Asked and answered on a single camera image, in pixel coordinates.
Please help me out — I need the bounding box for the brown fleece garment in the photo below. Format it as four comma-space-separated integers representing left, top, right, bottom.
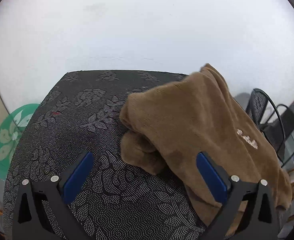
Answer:
120, 64, 292, 227

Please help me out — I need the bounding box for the green round flower table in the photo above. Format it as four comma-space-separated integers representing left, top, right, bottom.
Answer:
0, 103, 39, 180

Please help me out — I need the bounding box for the black mesh chair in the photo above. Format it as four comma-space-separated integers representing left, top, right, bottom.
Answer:
245, 88, 286, 154

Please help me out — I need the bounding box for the black floral table cloth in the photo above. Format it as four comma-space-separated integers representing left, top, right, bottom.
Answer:
3, 70, 206, 239

